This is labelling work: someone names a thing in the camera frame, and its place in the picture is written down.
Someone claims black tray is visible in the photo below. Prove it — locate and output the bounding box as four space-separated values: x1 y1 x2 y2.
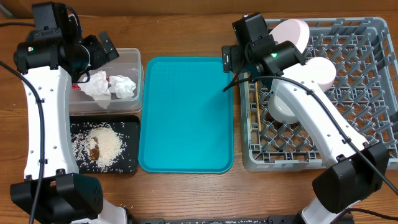
70 115 140 174

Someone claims grey bowl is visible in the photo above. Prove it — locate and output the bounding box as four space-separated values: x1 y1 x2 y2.
268 94 299 124

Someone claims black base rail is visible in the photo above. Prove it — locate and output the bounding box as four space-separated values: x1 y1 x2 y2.
135 215 301 224

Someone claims small pink plate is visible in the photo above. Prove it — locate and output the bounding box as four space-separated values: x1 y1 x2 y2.
306 57 336 92

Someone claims brown food piece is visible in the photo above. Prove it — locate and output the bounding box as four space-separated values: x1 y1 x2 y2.
89 137 100 161

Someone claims large white plate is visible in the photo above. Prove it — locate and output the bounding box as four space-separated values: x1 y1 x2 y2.
270 19 310 54

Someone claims clear plastic bin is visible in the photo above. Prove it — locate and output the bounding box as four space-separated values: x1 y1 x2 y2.
69 48 144 115

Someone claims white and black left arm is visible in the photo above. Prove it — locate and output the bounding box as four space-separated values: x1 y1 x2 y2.
10 29 134 223

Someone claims white tissue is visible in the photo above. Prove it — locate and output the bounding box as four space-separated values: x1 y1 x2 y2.
77 70 137 108

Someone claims white rice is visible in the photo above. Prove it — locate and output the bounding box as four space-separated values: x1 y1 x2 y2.
71 122 126 173

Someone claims teal plastic tray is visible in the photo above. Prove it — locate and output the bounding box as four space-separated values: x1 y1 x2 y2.
139 57 234 174

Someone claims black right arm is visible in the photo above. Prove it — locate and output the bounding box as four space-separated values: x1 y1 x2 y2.
226 40 389 223

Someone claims grey dish rack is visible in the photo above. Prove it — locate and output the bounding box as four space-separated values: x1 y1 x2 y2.
240 17 397 172

